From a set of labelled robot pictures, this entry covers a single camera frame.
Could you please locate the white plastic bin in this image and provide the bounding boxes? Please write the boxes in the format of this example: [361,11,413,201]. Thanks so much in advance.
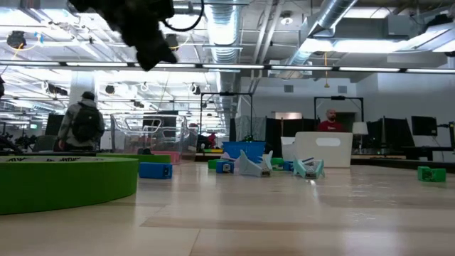
[280,131,354,169]

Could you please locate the dark divider screens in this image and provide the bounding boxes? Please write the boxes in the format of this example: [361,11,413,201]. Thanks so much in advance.
[365,117,416,150]

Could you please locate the black backpack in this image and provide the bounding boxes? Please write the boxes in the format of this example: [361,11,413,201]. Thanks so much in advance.
[72,102,102,144]

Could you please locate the black partition screen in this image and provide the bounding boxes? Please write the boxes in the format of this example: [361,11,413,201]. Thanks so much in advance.
[264,117,321,158]

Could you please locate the silver spiral air duct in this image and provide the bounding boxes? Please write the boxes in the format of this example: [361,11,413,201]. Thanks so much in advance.
[277,0,359,78]

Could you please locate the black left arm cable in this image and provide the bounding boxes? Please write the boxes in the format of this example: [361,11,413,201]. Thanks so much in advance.
[160,0,206,33]

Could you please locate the black computer monitor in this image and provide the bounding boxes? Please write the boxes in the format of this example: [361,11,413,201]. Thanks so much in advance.
[411,115,439,137]

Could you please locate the grey ventilation box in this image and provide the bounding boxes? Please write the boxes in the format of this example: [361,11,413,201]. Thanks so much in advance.
[333,14,429,41]

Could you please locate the yellow hanging cord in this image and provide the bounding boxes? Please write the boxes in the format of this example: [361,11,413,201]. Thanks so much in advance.
[322,51,331,89]

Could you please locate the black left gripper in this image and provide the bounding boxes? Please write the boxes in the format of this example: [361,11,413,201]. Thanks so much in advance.
[69,0,178,71]

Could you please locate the clear plastic container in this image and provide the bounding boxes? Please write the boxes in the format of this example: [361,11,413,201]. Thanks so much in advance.
[109,112,200,166]

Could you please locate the black folding panels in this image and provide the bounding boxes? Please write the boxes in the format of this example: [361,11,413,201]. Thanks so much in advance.
[44,112,65,137]

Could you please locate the white cabinet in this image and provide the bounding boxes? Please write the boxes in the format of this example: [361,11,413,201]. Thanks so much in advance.
[99,129,113,151]

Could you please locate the person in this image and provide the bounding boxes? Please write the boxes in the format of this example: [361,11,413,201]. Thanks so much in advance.
[53,90,106,152]
[316,108,346,134]

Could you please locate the pink tape roll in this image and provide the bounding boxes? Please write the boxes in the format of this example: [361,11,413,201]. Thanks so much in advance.
[151,150,181,166]

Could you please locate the grey staple remover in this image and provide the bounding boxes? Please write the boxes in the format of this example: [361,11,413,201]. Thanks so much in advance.
[235,149,274,178]

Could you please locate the blue plastic basket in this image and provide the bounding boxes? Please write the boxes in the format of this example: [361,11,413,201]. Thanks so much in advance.
[222,141,267,165]

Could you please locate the suspended linear light fixture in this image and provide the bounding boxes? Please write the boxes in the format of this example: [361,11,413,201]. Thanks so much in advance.
[0,60,455,75]

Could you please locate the black aluminium rig frame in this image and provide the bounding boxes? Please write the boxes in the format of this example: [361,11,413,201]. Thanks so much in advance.
[0,150,455,175]

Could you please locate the teal staple remover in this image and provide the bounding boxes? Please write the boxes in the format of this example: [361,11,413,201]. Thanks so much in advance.
[292,156,326,180]

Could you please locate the grey mesh office chair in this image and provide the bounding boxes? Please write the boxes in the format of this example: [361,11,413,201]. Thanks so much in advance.
[33,134,58,153]

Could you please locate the black metal gantry frame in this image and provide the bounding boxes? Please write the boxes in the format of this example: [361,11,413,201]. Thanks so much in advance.
[313,95,365,133]
[199,91,255,154]

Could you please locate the white lampshade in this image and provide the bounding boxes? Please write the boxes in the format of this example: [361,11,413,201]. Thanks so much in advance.
[352,121,370,137]

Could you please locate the white structural column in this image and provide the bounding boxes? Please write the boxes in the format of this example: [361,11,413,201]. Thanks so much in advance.
[68,70,100,107]

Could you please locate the silver corrugated air duct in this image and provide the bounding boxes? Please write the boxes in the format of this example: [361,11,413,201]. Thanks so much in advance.
[203,0,244,124]

